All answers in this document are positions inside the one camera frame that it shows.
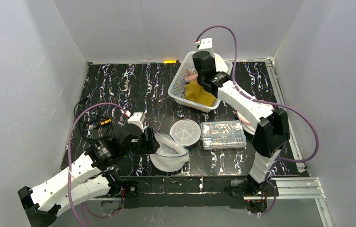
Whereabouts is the yellow bra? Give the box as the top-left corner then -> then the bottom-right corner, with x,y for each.
185,80 -> 216,107

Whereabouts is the white mesh bag blue trim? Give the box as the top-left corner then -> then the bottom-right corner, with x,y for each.
149,119 -> 201,173

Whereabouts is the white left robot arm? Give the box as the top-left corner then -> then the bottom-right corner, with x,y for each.
18,125 -> 160,227

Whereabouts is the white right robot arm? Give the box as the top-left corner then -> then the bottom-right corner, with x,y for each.
192,51 -> 290,191

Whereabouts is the beige pink bra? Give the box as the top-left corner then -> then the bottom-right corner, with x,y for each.
184,70 -> 198,83

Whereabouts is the white mesh bag pink trim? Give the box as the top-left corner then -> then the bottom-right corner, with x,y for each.
236,102 -> 274,135

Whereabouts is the white plastic basket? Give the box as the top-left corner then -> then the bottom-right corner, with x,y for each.
168,51 -> 221,113

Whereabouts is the yellow orange marker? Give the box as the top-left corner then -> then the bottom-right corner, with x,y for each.
163,60 -> 179,64

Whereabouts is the clear plastic compartment box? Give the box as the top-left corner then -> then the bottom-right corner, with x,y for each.
200,120 -> 246,150

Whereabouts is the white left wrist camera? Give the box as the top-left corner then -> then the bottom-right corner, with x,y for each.
127,112 -> 145,132

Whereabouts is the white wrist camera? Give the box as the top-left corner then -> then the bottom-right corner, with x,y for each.
127,112 -> 145,132
195,38 -> 214,58

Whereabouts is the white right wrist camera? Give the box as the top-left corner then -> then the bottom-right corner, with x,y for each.
195,38 -> 214,58

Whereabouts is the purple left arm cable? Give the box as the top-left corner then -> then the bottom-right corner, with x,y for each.
67,102 -> 132,227

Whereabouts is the black coiled cable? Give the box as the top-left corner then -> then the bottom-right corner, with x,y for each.
72,97 -> 113,145

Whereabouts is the black base frame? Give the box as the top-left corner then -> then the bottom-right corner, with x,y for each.
101,175 -> 279,215

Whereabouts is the aluminium rail frame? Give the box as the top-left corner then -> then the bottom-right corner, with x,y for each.
266,56 -> 326,201

